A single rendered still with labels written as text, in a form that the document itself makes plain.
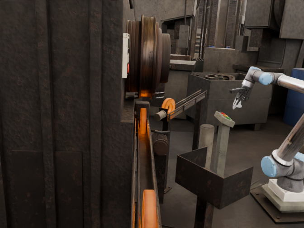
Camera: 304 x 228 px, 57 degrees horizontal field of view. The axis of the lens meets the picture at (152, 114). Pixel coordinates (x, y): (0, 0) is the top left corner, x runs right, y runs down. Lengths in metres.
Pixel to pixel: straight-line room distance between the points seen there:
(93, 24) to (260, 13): 4.28
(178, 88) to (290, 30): 1.94
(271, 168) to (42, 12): 1.73
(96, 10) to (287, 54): 4.54
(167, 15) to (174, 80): 0.96
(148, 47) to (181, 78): 2.91
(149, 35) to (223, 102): 2.57
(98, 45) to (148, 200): 0.62
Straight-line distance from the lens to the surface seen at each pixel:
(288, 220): 2.35
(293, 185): 2.36
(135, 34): 1.48
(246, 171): 1.26
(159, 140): 2.00
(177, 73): 4.30
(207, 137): 2.44
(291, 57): 5.49
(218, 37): 10.53
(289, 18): 4.93
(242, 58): 5.54
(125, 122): 1.21
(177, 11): 4.29
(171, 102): 2.19
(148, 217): 0.82
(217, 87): 3.79
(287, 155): 2.13
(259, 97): 4.22
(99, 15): 1.14
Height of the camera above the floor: 1.23
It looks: 15 degrees down
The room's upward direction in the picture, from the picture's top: 3 degrees clockwise
